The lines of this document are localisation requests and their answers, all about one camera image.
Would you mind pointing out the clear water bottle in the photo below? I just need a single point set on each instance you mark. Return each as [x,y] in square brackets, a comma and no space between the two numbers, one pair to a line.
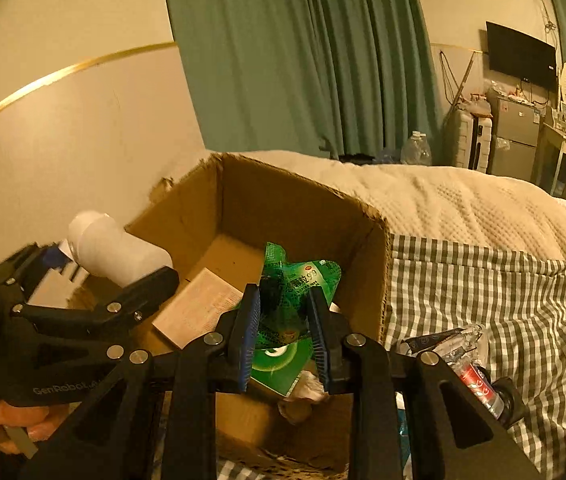
[417,150]

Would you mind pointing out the cream quilted blanket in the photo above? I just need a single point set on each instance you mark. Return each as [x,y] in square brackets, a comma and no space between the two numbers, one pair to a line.
[463,200]

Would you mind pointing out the wide green curtain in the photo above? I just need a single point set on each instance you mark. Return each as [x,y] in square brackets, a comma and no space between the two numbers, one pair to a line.
[303,50]

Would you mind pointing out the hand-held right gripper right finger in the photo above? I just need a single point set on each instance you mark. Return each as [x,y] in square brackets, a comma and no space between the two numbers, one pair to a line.
[319,340]

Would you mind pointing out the grey checked blanket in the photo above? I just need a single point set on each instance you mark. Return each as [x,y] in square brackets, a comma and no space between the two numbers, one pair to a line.
[513,285]

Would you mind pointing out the green sachet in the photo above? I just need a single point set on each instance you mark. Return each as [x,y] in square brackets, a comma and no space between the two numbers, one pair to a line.
[283,365]

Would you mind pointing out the white plastic bottle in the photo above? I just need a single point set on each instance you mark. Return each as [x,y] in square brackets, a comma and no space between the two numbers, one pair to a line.
[113,250]

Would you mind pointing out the white crumpled tissue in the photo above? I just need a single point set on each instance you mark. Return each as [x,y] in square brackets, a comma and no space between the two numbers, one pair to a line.
[303,390]

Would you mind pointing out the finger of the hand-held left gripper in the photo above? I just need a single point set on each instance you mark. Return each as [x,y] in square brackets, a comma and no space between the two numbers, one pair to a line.
[23,267]
[88,317]

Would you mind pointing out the black wall television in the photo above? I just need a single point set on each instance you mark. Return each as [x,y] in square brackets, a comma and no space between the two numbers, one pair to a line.
[520,55]

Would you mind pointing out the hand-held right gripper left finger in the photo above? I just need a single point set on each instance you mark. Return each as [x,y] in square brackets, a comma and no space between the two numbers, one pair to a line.
[248,340]

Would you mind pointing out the silver foil wrapper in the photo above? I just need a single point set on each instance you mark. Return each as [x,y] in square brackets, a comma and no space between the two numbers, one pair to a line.
[438,345]

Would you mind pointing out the red label cola bottle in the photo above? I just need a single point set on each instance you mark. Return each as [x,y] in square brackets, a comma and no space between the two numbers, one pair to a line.
[478,385]

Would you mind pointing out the brown cardboard box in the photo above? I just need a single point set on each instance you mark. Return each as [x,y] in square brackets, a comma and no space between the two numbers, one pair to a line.
[273,200]

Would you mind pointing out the beige paper box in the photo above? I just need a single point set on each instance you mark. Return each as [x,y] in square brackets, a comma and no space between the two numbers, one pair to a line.
[198,305]

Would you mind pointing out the grey small fridge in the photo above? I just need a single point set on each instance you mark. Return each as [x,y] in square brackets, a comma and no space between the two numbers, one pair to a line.
[515,135]

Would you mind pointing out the white suitcase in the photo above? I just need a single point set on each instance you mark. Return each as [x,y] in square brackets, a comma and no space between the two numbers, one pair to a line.
[468,140]

